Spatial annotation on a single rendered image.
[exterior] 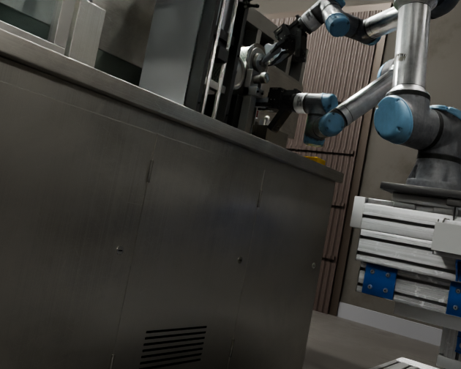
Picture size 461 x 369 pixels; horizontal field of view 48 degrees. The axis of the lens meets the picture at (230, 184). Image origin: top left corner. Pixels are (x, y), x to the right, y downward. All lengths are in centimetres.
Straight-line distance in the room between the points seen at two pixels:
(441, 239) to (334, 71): 359
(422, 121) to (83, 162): 85
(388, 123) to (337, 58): 343
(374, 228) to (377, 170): 296
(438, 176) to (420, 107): 19
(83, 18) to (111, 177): 54
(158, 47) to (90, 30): 39
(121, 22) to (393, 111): 106
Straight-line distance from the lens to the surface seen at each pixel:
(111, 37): 198
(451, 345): 171
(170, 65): 185
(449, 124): 151
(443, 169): 149
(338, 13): 191
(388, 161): 444
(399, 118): 140
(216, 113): 169
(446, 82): 449
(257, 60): 204
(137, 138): 126
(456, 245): 132
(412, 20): 155
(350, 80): 471
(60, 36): 119
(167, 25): 193
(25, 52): 106
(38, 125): 110
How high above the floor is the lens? 65
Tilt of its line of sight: 3 degrees up
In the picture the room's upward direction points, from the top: 11 degrees clockwise
